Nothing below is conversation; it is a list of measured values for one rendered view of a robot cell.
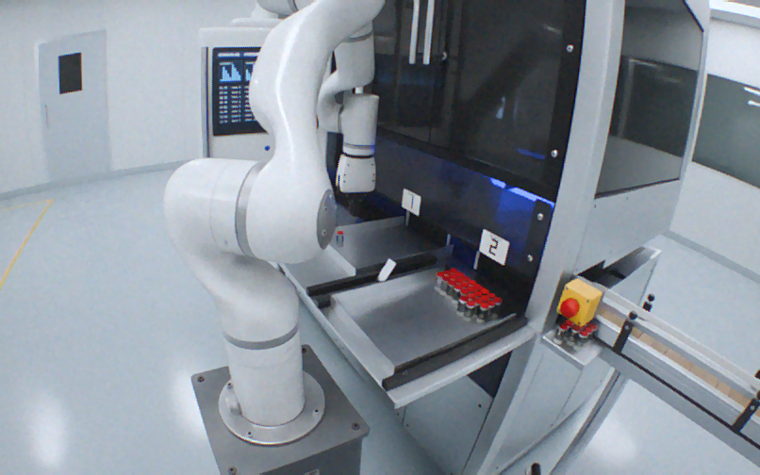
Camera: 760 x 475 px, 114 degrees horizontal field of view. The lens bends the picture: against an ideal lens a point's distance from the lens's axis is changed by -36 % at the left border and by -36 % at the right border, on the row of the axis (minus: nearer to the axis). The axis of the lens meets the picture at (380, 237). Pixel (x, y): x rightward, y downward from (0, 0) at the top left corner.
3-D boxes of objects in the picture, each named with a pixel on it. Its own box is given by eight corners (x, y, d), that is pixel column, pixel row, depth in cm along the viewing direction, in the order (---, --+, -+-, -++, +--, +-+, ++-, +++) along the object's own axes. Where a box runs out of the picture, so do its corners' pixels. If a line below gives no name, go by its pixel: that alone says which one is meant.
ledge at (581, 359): (569, 322, 89) (571, 317, 88) (608, 348, 79) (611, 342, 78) (539, 341, 82) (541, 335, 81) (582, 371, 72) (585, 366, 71)
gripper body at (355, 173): (371, 148, 105) (367, 186, 109) (336, 148, 100) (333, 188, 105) (381, 154, 98) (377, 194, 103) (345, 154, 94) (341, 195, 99)
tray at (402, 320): (442, 275, 104) (444, 264, 102) (512, 325, 84) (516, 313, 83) (330, 307, 87) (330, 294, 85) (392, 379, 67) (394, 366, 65)
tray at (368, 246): (403, 224, 135) (404, 215, 134) (452, 255, 116) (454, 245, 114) (314, 240, 118) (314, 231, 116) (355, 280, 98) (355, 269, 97)
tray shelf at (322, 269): (394, 224, 140) (394, 220, 139) (551, 326, 87) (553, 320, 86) (267, 248, 115) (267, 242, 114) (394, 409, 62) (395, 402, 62)
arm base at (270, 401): (238, 461, 49) (212, 383, 41) (208, 382, 63) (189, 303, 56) (344, 423, 59) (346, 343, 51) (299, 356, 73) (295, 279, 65)
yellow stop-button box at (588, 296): (570, 302, 80) (580, 275, 77) (595, 317, 74) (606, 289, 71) (553, 312, 76) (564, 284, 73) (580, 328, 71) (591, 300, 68)
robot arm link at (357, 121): (336, 142, 96) (371, 147, 94) (339, 91, 90) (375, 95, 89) (345, 139, 103) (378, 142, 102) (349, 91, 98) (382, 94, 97)
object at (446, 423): (384, 244, 324) (393, 141, 287) (594, 397, 169) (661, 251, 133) (271, 268, 272) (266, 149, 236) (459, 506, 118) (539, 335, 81)
